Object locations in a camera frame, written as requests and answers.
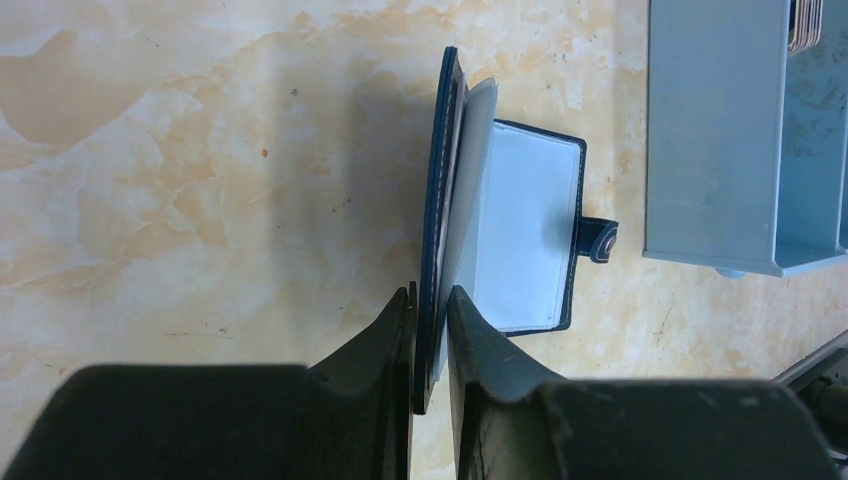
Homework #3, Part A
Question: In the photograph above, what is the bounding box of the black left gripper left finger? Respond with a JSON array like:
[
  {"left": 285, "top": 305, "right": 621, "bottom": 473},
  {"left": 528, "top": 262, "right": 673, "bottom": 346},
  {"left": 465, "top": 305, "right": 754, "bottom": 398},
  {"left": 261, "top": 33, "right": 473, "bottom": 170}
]
[{"left": 5, "top": 286, "right": 417, "bottom": 479}]

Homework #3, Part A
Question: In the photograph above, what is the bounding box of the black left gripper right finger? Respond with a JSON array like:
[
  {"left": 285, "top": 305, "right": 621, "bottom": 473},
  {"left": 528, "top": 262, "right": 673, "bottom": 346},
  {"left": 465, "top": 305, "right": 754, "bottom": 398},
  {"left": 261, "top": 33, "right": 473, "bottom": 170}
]
[{"left": 447, "top": 286, "right": 837, "bottom": 479}]

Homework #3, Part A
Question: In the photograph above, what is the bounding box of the dark blue leather card holder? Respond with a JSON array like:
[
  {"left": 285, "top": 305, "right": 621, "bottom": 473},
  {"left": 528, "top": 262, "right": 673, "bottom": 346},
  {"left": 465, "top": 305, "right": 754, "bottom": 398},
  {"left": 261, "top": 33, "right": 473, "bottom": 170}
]
[{"left": 412, "top": 46, "right": 618, "bottom": 415}]

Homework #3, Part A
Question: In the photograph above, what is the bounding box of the light blue drawer organizer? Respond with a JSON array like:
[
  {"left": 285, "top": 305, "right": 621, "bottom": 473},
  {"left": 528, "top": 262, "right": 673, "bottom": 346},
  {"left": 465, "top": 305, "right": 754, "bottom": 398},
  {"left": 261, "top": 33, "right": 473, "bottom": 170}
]
[{"left": 643, "top": 1, "right": 847, "bottom": 277}]

